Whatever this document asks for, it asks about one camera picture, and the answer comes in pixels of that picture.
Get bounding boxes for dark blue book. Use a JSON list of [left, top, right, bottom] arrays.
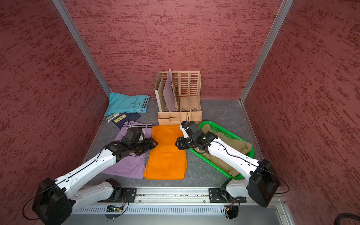
[[106, 112, 141, 130]]

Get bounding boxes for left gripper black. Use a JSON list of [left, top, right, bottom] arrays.
[[130, 137, 158, 155]]

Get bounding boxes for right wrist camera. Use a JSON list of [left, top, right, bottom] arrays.
[[180, 125, 188, 138]]

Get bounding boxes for left aluminium corner post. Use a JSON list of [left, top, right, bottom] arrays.
[[52, 0, 111, 96]]

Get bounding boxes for aluminium corner post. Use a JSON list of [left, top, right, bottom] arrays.
[[52, 0, 111, 96], [240, 0, 293, 105]]

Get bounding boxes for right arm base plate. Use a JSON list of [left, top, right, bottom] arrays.
[[208, 188, 247, 203]]

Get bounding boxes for lilac paper folder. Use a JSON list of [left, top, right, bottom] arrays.
[[163, 68, 177, 112]]

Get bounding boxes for beige desk file organizer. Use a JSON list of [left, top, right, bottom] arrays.
[[157, 70, 202, 125]]

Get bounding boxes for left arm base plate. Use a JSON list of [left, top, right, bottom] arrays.
[[99, 187, 137, 203]]

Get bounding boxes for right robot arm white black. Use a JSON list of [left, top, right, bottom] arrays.
[[175, 121, 282, 208]]

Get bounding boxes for orange cloth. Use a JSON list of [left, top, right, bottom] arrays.
[[143, 125, 187, 180]]

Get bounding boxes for beige long pants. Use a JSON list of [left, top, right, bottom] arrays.
[[193, 123, 253, 177]]

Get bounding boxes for right aluminium corner post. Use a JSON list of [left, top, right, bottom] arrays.
[[240, 0, 293, 105]]

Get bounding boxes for folded purple shorts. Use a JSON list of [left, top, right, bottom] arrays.
[[102, 122, 153, 180]]

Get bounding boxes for cardboard sheet in organizer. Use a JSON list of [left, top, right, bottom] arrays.
[[154, 70, 166, 112]]

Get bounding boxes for folded teal shirt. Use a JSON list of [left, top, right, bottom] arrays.
[[104, 92, 150, 117]]

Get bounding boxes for black hose bottom corner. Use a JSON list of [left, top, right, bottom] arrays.
[[334, 212, 360, 225]]

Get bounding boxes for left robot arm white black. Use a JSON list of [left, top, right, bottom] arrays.
[[32, 127, 158, 225]]

